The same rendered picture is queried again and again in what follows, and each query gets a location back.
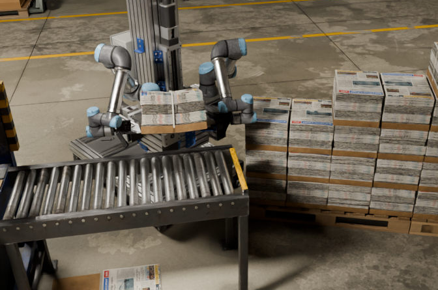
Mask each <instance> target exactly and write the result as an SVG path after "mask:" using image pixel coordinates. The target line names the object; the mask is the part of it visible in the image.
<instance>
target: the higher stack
mask: <svg viewBox="0 0 438 290"><path fill-rule="evenodd" d="M430 56H431V57H430V61H429V67H428V70H429V72H430V74H431V76H432V81H434V83H435V86H436V88H437V90H438V42H434V44H433V48H432V50H431V55H430ZM426 80H427V82H428V85H429V87H430V89H431V91H432V93H433V97H434V99H435V101H434V105H433V110H432V113H431V117H430V123H431V125H432V126H438V98H437V97H436V95H435V92H434V90H433V87H432V85H431V83H430V80H429V77H428V75H426ZM425 157H436V158H438V132H430V129H429V131H428V137H427V139H426V151H425ZM418 186H432V187H438V163H429V162H424V161H423V162H422V169H421V172H420V176H419V180H418ZM413 213H417V214H432V215H438V192H424V191H418V189H417V191H415V203H414V205H413ZM409 234H413V235H426V236H433V237H438V220H429V219H427V220H426V219H421V218H413V217H412V218H411V223H410V228H409Z"/></svg>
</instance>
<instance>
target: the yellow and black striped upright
mask: <svg viewBox="0 0 438 290"><path fill-rule="evenodd" d="M0 112H1V117H2V120H3V124H4V127H5V132H6V135H7V139H8V144H9V147H10V151H18V150H19V148H20V145H19V142H18V137H17V133H16V129H15V126H14V121H13V118H12V114H11V110H10V106H9V103H8V98H7V93H6V91H5V86H4V83H3V81H0Z"/></svg>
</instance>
